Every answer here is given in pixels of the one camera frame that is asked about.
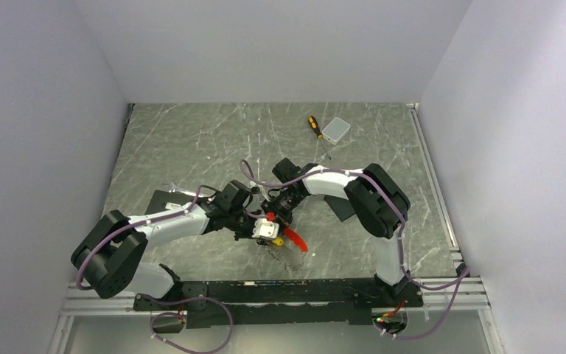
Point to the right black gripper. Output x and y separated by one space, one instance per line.
284 219

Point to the yellow key tag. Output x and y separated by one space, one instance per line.
278 241

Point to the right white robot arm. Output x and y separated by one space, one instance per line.
370 194

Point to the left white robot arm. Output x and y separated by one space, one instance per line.
109 259

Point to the black flat rectangular pad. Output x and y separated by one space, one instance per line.
339 207

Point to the yellow black screwdriver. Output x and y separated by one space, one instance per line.
313 123

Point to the white square box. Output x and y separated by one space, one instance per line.
335 130

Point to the silver open-end wrench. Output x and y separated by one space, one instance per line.
171 186

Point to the black box with label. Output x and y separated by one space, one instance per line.
162 201

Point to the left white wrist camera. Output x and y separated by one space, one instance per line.
266 227

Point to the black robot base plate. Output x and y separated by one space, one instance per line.
274 302

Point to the aluminium frame rail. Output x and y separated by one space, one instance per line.
88 303

